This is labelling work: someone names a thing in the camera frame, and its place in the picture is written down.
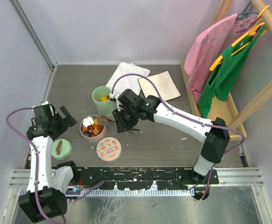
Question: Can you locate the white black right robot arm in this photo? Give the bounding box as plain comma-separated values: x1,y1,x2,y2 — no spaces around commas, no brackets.
109,89,230,184

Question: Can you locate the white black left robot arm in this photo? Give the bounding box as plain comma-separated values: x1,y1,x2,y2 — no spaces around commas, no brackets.
19,102,80,223

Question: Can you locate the yellow corn cob piece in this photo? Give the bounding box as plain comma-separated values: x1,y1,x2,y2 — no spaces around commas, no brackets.
93,119,99,125

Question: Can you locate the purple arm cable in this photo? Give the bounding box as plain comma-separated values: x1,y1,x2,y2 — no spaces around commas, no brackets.
111,73,246,202
6,106,105,224

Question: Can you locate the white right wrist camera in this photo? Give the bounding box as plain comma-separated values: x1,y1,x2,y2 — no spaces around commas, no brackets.
109,93,124,111

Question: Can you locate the round bakery tin lid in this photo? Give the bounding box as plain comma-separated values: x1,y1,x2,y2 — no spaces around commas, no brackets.
96,137,122,162

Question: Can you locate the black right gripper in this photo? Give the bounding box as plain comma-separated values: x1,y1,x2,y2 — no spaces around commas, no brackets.
112,106,139,133

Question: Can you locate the round silver tin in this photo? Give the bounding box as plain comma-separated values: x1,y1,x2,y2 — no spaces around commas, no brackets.
79,115,107,143

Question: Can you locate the white square plate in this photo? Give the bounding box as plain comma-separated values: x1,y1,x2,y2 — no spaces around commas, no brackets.
138,71,181,101

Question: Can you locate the tall green canister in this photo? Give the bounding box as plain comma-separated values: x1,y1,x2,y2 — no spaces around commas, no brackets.
92,86,115,117

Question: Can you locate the green canister lid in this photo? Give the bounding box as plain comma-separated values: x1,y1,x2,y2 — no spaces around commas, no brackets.
51,139,72,160

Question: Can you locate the yellow hanger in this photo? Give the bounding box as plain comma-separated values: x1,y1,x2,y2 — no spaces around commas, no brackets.
209,5,270,71

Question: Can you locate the aluminium rail frame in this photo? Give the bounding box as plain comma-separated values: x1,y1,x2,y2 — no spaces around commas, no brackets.
8,167,265,196

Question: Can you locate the green shirt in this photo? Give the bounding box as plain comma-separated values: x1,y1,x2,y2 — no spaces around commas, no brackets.
198,24,267,118

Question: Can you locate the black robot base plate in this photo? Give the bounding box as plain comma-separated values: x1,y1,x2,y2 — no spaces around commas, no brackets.
69,167,219,190

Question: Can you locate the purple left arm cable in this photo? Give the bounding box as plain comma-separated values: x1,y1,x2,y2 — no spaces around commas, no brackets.
6,106,105,224

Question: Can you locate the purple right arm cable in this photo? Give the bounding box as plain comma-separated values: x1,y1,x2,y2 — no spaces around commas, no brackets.
111,73,246,202

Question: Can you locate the red drumstick food piece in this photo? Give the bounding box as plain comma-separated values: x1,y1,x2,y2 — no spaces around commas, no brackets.
81,126,94,134

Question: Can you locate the brown glazed food piece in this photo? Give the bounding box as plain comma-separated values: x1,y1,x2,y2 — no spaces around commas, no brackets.
93,124,104,132

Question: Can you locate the pink shirt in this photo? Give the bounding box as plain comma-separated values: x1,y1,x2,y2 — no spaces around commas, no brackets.
184,14,258,102

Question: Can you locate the grey hanger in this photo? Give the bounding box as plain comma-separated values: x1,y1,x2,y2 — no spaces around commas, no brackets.
234,2,258,34

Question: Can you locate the orange roasted food piece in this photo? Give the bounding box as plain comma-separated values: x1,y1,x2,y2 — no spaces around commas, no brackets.
91,130,101,137

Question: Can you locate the wooden clothes rack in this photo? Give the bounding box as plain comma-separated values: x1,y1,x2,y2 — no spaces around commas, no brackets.
180,0,272,143

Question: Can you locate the white folded cloth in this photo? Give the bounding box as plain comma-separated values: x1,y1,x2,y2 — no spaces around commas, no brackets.
105,62,151,95

